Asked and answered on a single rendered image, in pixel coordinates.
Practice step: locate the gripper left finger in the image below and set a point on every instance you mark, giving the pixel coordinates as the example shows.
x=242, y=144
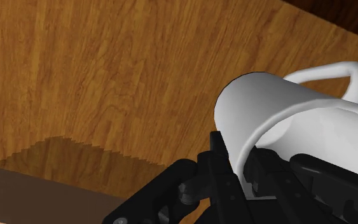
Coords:
x=178, y=192

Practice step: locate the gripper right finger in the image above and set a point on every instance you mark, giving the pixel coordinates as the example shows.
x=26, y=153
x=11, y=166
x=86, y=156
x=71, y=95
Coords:
x=315, y=186

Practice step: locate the white mug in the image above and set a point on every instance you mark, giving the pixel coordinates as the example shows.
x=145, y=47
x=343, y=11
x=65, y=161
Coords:
x=256, y=102

